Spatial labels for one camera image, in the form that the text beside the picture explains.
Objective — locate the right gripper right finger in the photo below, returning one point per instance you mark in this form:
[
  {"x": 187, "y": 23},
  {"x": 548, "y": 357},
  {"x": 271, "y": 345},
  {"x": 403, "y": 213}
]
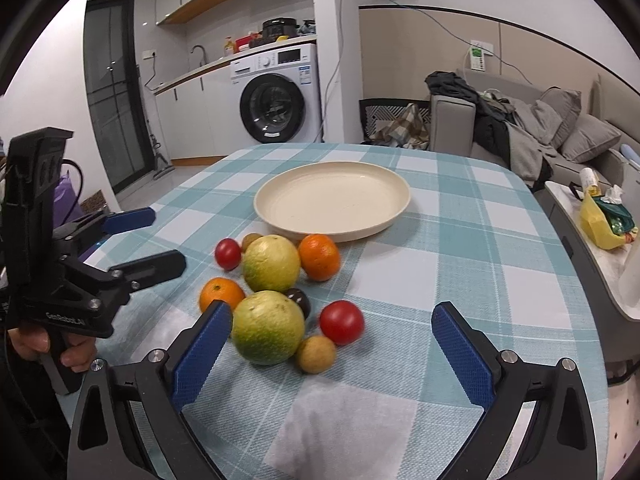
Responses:
[{"x": 559, "y": 441}]

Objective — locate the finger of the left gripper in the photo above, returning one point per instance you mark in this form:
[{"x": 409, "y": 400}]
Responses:
[
  {"x": 128, "y": 220},
  {"x": 148, "y": 271}
]

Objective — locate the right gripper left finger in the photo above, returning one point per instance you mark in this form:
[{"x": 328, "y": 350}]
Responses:
[{"x": 106, "y": 442}]

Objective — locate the orange tangerine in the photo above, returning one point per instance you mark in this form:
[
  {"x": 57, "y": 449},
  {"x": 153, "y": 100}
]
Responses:
[
  {"x": 319, "y": 257},
  {"x": 221, "y": 289}
]

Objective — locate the red tomato small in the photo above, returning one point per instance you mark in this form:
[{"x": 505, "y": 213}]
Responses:
[{"x": 228, "y": 254}]

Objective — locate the tan longan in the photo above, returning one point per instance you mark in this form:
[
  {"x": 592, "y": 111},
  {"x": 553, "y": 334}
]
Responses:
[
  {"x": 315, "y": 354},
  {"x": 249, "y": 239}
]

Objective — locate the green-yellow citrus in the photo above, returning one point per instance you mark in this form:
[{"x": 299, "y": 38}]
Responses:
[
  {"x": 271, "y": 263},
  {"x": 267, "y": 328}
]

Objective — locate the dark plum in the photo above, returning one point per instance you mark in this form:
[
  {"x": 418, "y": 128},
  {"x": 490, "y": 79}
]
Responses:
[{"x": 301, "y": 299}]

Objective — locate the red tomato large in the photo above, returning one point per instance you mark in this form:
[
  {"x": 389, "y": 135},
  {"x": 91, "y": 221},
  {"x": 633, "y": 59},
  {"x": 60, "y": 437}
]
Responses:
[{"x": 342, "y": 322}]

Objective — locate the black glass door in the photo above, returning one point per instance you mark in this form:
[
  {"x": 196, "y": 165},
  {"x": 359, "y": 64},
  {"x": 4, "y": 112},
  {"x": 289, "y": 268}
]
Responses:
[{"x": 113, "y": 92}]

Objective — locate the white kitchen counter cabinet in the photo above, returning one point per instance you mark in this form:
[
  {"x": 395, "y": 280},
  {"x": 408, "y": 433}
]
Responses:
[{"x": 195, "y": 109}]

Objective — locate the white side table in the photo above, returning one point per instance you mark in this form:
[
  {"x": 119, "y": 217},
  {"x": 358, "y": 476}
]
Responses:
[{"x": 563, "y": 212}]

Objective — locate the white washing machine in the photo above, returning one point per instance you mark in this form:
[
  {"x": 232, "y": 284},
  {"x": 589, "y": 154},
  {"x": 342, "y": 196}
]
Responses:
[{"x": 275, "y": 96}]

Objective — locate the cream round plate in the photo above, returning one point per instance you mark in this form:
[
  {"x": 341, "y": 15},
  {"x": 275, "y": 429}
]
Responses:
[{"x": 343, "y": 200}]

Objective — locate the yellow bag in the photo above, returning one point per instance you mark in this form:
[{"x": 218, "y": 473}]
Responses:
[{"x": 608, "y": 226}]

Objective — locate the black cooking pot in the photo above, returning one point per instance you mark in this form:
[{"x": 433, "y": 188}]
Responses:
[{"x": 275, "y": 28}]

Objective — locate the black patterned chair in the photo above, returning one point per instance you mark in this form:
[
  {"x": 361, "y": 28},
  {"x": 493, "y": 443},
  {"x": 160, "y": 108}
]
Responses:
[{"x": 368, "y": 106}]

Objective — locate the plaid cloth on chair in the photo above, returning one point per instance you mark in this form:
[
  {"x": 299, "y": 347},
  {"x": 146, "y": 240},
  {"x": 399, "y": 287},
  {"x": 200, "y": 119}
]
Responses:
[{"x": 400, "y": 127}]

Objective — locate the grey cushion front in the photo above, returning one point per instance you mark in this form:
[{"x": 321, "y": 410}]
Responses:
[{"x": 590, "y": 138}]

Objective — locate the grey cushion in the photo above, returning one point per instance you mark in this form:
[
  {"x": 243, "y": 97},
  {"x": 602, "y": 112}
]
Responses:
[
  {"x": 590, "y": 138},
  {"x": 567, "y": 104}
]

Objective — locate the grey sofa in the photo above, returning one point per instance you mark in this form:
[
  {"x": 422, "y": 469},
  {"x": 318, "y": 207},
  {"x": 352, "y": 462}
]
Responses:
[{"x": 539, "y": 134}]

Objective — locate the dark clothes pile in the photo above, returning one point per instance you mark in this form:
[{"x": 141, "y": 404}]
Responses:
[{"x": 462, "y": 123}]

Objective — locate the grey cushion back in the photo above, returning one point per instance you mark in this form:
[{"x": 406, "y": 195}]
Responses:
[{"x": 567, "y": 104}]

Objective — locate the white wall socket device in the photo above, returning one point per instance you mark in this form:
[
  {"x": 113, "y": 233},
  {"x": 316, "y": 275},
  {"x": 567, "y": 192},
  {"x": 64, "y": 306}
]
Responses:
[{"x": 477, "y": 59}]

